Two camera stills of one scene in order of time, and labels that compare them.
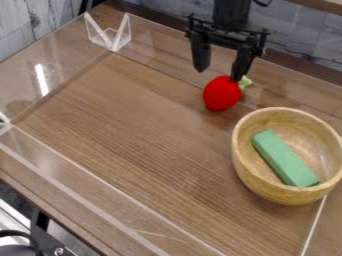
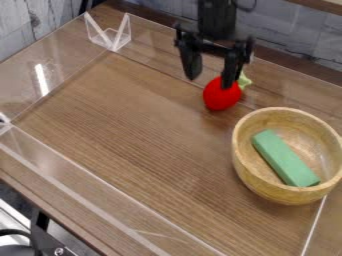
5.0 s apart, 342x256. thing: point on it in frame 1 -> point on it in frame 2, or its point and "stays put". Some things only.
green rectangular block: x=285 y=158 stays put
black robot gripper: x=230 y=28 -> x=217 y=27
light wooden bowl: x=288 y=153 stays put
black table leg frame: x=43 y=242 stays put
